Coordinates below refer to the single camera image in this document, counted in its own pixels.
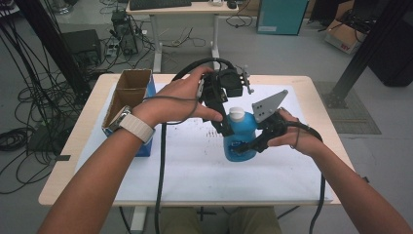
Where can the dark computer tower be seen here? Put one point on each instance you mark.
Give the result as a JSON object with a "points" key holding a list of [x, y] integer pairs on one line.
{"points": [[125, 32]]}

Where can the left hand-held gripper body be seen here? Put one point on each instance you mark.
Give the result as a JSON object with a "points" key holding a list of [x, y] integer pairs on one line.
{"points": [[224, 83]]}

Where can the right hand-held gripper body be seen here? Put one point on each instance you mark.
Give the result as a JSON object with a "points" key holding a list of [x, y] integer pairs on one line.
{"points": [[271, 122]]}

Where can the black cabinet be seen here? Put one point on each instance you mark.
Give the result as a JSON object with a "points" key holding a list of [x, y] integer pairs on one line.
{"points": [[393, 55]]}

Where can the black case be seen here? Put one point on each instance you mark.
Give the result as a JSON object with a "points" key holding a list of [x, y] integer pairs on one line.
{"points": [[81, 44]]}

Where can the wristwatch with white band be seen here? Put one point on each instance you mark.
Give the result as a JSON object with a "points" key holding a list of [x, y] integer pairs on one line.
{"points": [[136, 125]]}

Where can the teal cabinet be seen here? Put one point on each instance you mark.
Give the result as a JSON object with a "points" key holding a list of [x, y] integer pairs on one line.
{"points": [[281, 16]]}

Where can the person's olive trousers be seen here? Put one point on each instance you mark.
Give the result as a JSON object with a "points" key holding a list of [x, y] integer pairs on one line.
{"points": [[253, 222]]}

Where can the black keyboard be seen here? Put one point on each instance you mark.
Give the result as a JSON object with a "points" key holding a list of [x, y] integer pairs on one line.
{"points": [[159, 4]]}

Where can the light wooden table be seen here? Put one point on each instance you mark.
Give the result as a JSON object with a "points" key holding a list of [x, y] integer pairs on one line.
{"points": [[81, 146]]}

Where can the brown cardboard box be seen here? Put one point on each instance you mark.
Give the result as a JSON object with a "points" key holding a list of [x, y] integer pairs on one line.
{"points": [[344, 37]]}

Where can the white desk with wooden top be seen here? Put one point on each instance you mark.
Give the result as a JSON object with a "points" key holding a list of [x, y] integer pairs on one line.
{"points": [[181, 8]]}

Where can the white table mat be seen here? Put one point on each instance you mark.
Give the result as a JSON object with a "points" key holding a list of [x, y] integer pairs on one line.
{"points": [[201, 178]]}

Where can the blue bottle with white cap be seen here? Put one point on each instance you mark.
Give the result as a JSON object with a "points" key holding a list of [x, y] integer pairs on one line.
{"points": [[242, 128]]}

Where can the black tape piece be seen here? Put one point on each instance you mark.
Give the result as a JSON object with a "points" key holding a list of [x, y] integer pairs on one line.
{"points": [[62, 158], [366, 179]]}

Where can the person's left hand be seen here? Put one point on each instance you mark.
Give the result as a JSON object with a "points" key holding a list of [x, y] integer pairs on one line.
{"points": [[172, 100]]}

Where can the black metal stand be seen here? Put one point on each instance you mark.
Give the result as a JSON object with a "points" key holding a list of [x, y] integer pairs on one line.
{"points": [[48, 39], [367, 52]]}

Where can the blue cardboard box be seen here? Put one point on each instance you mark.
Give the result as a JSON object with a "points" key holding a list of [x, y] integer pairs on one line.
{"points": [[130, 87]]}

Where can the grey floor mat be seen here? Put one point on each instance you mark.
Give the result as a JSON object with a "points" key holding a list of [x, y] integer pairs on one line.
{"points": [[360, 120]]}

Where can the black computer mouse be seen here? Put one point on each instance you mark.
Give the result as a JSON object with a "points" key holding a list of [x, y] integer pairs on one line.
{"points": [[232, 4]]}

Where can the white table leg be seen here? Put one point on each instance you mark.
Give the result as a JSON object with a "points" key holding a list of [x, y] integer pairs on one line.
{"points": [[139, 221]]}

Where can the person's right hand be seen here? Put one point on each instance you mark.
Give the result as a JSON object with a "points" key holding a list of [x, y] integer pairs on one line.
{"points": [[298, 138]]}

